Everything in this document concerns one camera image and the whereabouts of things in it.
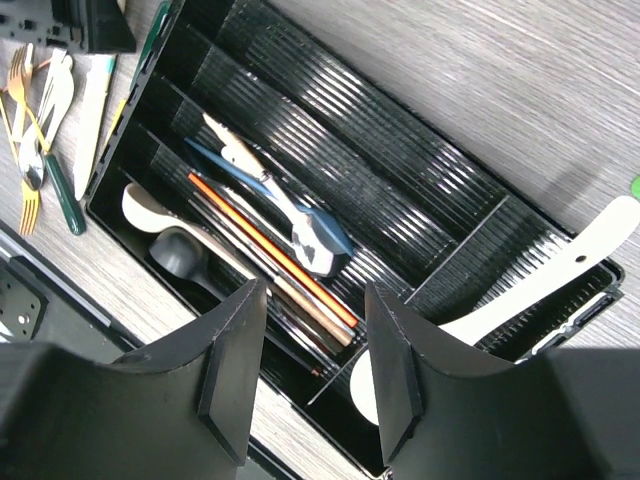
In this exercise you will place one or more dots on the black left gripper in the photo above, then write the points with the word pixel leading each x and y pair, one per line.
pixel 78 26

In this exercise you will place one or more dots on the gold knife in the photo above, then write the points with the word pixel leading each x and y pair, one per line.
pixel 113 126

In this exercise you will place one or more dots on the black cutlery tray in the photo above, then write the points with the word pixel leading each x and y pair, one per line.
pixel 427 222

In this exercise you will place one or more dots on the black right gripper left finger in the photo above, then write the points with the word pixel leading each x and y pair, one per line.
pixel 178 408

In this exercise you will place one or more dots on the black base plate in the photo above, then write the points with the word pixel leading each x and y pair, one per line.
pixel 41 304

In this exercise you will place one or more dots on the large white ceramic spoon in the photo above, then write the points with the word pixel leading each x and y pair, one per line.
pixel 606 233

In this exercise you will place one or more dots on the black spoon in tray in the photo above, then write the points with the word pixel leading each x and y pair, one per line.
pixel 181 255

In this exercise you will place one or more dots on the small white ceramic spoon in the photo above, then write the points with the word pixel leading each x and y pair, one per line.
pixel 146 214

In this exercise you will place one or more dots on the white plastic spoon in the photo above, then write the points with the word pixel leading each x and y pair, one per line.
pixel 57 96

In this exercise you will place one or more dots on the green handled utensil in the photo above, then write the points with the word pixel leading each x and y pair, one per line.
pixel 69 205

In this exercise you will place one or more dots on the white chopstick in tray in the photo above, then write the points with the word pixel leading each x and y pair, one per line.
pixel 282 281

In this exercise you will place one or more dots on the orange chopstick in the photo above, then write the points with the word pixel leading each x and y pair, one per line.
pixel 304 279

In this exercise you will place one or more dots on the blue plastic spoon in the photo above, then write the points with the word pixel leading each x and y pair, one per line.
pixel 271 189

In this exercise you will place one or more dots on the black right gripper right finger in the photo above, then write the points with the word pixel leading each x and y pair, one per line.
pixel 447 410

